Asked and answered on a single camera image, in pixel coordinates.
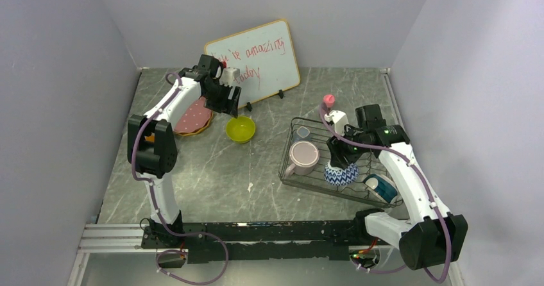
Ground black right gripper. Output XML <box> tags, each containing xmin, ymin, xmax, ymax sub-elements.
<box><xmin>327</xmin><ymin>124</ymin><xmax>371</xmax><ymax>169</ymax></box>

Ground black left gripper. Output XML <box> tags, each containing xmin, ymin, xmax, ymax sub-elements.
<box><xmin>203</xmin><ymin>81</ymin><xmax>241</xmax><ymax>119</ymax></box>

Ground yellow-green bowl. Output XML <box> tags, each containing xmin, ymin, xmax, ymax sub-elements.
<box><xmin>225</xmin><ymin>115</ymin><xmax>256</xmax><ymax>144</ymax></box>

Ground blue zigzag pattern bowl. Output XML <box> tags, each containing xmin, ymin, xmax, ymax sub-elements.
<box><xmin>324</xmin><ymin>162</ymin><xmax>360</xmax><ymax>187</ymax></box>

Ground lilac mug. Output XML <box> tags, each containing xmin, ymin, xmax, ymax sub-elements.
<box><xmin>284</xmin><ymin>140</ymin><xmax>320</xmax><ymax>177</ymax></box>

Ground pink polka-dot plate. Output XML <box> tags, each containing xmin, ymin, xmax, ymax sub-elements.
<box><xmin>173</xmin><ymin>97</ymin><xmax>213</xmax><ymax>131</ymax></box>

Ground small grey-blue cup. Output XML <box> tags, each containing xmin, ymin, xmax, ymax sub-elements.
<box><xmin>293</xmin><ymin>126</ymin><xmax>311</xmax><ymax>142</ymax></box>

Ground yellow polka-dot plate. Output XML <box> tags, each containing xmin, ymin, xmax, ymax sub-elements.
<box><xmin>174</xmin><ymin>114</ymin><xmax>214</xmax><ymax>137</ymax></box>

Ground teal white-dot bowl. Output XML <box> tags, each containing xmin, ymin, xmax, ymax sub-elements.
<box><xmin>362</xmin><ymin>174</ymin><xmax>399</xmax><ymax>203</ymax></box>

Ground blue butterfly mug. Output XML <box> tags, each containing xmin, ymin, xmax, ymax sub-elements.
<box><xmin>145</xmin><ymin>134</ymin><xmax>155</xmax><ymax>143</ymax></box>

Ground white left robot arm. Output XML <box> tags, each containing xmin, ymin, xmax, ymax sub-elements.
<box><xmin>127</xmin><ymin>55</ymin><xmax>241</xmax><ymax>248</ymax></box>

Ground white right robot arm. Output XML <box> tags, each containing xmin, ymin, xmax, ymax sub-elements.
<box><xmin>319</xmin><ymin>103</ymin><xmax>468</xmax><ymax>271</ymax></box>

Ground pink-lid spice bottle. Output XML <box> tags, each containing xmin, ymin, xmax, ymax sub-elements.
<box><xmin>319</xmin><ymin>94</ymin><xmax>336</xmax><ymax>122</ymax></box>

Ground yellow-framed whiteboard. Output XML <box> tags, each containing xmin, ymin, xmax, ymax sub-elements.
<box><xmin>204</xmin><ymin>19</ymin><xmax>301</xmax><ymax>108</ymax></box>

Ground black base bar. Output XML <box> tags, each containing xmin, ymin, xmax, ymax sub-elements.
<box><xmin>140</xmin><ymin>216</ymin><xmax>387</xmax><ymax>265</ymax></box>

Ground black wire dish rack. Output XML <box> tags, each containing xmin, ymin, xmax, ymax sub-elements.
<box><xmin>278</xmin><ymin>117</ymin><xmax>403</xmax><ymax>208</ymax></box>

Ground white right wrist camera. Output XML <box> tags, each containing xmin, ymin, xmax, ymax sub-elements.
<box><xmin>324</xmin><ymin>110</ymin><xmax>349</xmax><ymax>136</ymax></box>

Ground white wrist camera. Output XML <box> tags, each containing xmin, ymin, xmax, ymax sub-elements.
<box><xmin>324</xmin><ymin>110</ymin><xmax>349</xmax><ymax>136</ymax></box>
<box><xmin>219</xmin><ymin>62</ymin><xmax>241</xmax><ymax>87</ymax></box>

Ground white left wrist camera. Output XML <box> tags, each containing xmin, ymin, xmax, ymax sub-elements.
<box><xmin>219</xmin><ymin>62</ymin><xmax>241</xmax><ymax>87</ymax></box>

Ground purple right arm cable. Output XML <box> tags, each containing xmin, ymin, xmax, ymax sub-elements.
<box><xmin>318</xmin><ymin>103</ymin><xmax>452</xmax><ymax>284</ymax></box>

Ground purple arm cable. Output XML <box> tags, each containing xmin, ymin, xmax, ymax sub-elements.
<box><xmin>130</xmin><ymin>72</ymin><xmax>230</xmax><ymax>286</ymax></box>
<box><xmin>318</xmin><ymin>103</ymin><xmax>452</xmax><ymax>284</ymax></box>

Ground aluminium rail at wall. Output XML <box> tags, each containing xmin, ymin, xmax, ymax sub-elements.
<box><xmin>379</xmin><ymin>68</ymin><xmax>404</xmax><ymax>126</ymax></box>

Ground aluminium front frame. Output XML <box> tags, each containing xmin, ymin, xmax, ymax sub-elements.
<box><xmin>67</xmin><ymin>222</ymin><xmax>466</xmax><ymax>286</ymax></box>

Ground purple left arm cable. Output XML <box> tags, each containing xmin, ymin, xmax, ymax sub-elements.
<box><xmin>130</xmin><ymin>72</ymin><xmax>230</xmax><ymax>286</ymax></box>

